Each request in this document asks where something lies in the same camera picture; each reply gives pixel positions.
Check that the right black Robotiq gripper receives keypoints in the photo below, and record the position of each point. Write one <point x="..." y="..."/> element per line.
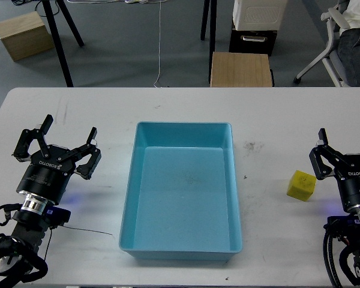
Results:
<point x="328" y="162"/>

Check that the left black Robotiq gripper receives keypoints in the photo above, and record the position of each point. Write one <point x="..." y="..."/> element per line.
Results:
<point x="46" y="174"/>

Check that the yellow block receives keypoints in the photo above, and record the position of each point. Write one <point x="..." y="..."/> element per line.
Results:
<point x="301" y="186"/>

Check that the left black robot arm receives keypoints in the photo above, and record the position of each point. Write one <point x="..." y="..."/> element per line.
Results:
<point x="25" y="225"/>

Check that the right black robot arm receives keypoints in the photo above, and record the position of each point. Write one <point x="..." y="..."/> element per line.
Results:
<point x="347" y="230"/>

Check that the light wooden box left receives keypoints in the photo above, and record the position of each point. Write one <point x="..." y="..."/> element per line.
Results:
<point x="24" y="36"/>

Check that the white ventilated appliance box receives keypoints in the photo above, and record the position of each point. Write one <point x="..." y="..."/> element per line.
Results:
<point x="261" y="15"/>

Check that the seated person in jeans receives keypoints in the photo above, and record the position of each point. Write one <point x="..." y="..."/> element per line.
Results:
<point x="349" y="44"/>

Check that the white office chair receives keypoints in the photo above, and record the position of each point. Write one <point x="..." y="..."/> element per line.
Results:
<point x="329" y="56"/>

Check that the blue plastic bin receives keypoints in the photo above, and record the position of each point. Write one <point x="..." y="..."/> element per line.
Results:
<point x="182" y="198"/>

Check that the black drawer cabinet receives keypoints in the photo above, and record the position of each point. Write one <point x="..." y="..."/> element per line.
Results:
<point x="258" y="42"/>

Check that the black table leg centre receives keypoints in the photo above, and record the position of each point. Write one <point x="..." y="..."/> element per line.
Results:
<point x="209" y="16"/>

